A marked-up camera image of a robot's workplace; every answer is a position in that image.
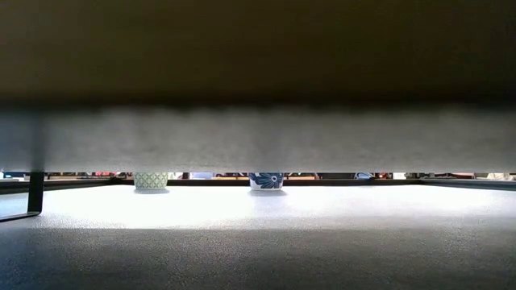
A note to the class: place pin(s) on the blue flower pattern mug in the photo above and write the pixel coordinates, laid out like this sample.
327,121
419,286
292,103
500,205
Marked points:
266,181

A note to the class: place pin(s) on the pale blue background object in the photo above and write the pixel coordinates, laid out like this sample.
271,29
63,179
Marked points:
363,176

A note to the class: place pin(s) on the green lattice pattern mug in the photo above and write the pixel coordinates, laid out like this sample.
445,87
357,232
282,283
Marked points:
151,181

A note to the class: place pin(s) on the black metal table frame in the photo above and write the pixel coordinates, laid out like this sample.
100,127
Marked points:
363,182

